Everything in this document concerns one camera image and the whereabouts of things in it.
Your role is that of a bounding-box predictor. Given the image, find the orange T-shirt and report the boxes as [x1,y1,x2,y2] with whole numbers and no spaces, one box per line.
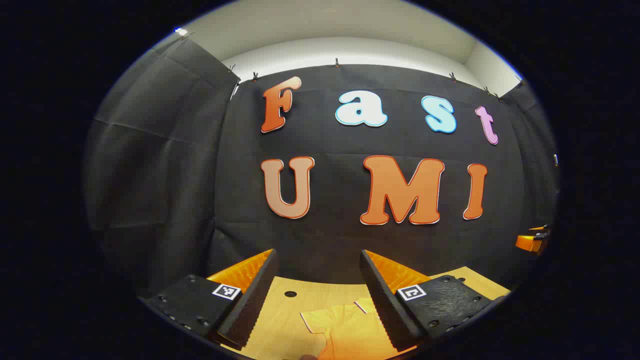
[300,297,401,360]

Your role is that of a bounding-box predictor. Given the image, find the black backdrop cloth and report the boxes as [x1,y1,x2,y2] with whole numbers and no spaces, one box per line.
[82,37,560,301]

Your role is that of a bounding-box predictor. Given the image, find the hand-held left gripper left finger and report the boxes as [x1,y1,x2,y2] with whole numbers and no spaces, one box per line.
[141,248,280,351]

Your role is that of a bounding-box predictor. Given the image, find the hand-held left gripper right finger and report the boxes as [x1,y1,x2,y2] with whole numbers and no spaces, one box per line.
[359,249,511,352]

